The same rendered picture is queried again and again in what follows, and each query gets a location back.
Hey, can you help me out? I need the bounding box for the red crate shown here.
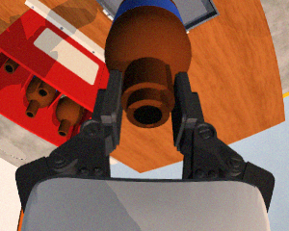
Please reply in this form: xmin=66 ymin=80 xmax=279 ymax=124
xmin=0 ymin=9 xmax=109 ymax=146

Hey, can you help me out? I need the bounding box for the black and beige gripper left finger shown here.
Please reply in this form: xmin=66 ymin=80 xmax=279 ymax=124
xmin=15 ymin=69 xmax=123 ymax=214

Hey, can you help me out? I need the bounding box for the dark grey shallow tray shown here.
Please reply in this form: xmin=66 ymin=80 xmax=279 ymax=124
xmin=96 ymin=0 xmax=220 ymax=32

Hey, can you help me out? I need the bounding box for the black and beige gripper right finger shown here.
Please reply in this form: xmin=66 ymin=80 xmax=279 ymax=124
xmin=171 ymin=72 xmax=275 ymax=214

